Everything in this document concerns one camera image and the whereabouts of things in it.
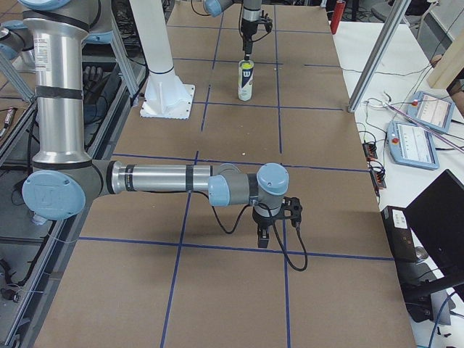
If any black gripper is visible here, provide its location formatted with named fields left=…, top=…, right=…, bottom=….
left=252, top=205, right=283, bottom=248

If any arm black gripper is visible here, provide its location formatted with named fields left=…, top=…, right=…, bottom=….
left=241, top=20, right=258, bottom=60

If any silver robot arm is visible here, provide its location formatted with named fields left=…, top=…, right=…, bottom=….
left=208, top=1, right=268, bottom=234

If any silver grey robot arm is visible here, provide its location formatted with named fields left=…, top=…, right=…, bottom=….
left=18, top=1, right=301, bottom=250

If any second grey robot arm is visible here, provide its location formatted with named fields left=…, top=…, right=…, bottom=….
left=1, top=20, right=33, bottom=60

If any clear tennis ball can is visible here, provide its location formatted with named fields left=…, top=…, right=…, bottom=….
left=238, top=60, right=254, bottom=102

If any red cylinder tube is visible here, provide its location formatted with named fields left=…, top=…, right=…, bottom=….
left=330, top=0, right=346, bottom=35

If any black computer box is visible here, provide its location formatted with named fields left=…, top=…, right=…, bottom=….
left=381, top=206, right=421, bottom=263

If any orange black terminal board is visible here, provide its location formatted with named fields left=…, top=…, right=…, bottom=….
left=362, top=142, right=378, bottom=160

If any near blue teach pendant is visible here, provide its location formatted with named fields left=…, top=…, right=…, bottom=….
left=387, top=121, right=439, bottom=170

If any blue teach pendant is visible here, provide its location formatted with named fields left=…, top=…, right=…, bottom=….
left=387, top=121, right=439, bottom=170
left=407, top=91, right=455, bottom=133

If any black monitor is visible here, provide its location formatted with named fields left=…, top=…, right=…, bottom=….
left=405, top=169, right=463, bottom=274

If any far blue teach pendant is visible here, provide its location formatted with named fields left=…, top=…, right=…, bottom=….
left=407, top=91, right=455, bottom=133

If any metal reacher stick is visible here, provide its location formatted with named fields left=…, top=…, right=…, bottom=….
left=381, top=92, right=463, bottom=153

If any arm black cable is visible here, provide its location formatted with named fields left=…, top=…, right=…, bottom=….
left=237, top=14, right=273, bottom=43

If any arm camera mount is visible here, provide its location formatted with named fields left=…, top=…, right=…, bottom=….
left=259, top=12, right=273, bottom=33

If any black camera cable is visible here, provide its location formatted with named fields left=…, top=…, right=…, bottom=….
left=208, top=191, right=309, bottom=271

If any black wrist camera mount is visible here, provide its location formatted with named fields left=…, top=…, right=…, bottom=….
left=281, top=196, right=303, bottom=228

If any white pedestal column base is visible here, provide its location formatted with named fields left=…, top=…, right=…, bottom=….
left=130, top=0, right=195, bottom=120

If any aluminium frame post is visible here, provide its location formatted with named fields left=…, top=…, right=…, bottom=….
left=347, top=0, right=410, bottom=113

